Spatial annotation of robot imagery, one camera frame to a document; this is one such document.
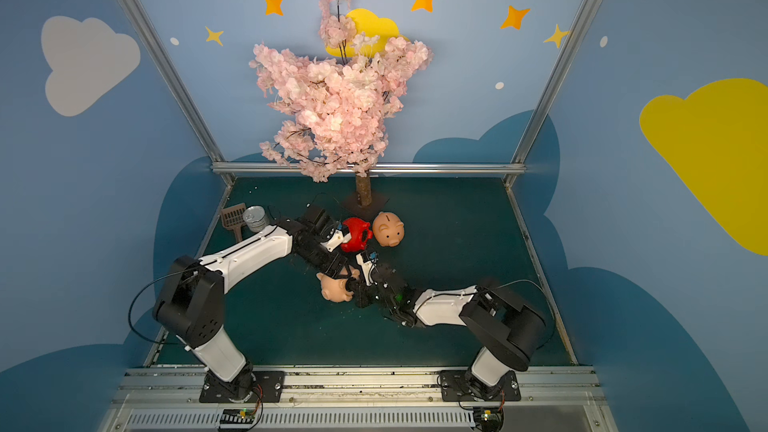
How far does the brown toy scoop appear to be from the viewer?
3.49 feet

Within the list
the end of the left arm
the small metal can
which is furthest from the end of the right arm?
the small metal can

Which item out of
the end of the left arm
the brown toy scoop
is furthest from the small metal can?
the end of the left arm
